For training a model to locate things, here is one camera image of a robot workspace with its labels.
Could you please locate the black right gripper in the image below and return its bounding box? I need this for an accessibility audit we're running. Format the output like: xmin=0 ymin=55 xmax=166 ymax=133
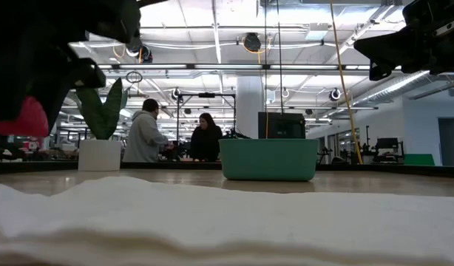
xmin=353 ymin=0 xmax=454 ymax=81

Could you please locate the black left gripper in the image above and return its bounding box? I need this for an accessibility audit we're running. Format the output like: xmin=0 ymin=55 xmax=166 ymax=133
xmin=0 ymin=40 xmax=106 ymax=136

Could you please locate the red toy strawberry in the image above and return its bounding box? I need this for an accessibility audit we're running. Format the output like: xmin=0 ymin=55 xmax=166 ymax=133
xmin=0 ymin=96 xmax=50 ymax=137

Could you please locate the green plant in white pot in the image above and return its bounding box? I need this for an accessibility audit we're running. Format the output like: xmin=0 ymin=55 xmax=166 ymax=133
xmin=75 ymin=77 xmax=129 ymax=171

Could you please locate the green board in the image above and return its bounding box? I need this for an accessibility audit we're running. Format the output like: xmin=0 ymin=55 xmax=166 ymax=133
xmin=403 ymin=153 xmax=436 ymax=166

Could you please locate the person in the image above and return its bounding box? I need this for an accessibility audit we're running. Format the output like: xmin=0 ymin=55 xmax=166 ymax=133
xmin=122 ymin=98 xmax=172 ymax=163
xmin=189 ymin=112 xmax=223 ymax=163

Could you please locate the teal plastic tub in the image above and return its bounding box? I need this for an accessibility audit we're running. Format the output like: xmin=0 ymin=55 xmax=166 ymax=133
xmin=218 ymin=137 xmax=319 ymax=182

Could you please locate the white folded towel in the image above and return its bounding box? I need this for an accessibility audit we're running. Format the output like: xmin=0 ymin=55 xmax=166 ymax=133
xmin=0 ymin=175 xmax=454 ymax=266

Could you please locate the yellow cable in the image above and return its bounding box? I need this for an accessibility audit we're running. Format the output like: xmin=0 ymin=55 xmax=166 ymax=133
xmin=329 ymin=0 xmax=364 ymax=165

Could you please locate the black background rig frame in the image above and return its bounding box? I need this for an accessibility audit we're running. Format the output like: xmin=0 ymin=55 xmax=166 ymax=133
xmin=176 ymin=92 xmax=237 ymax=149

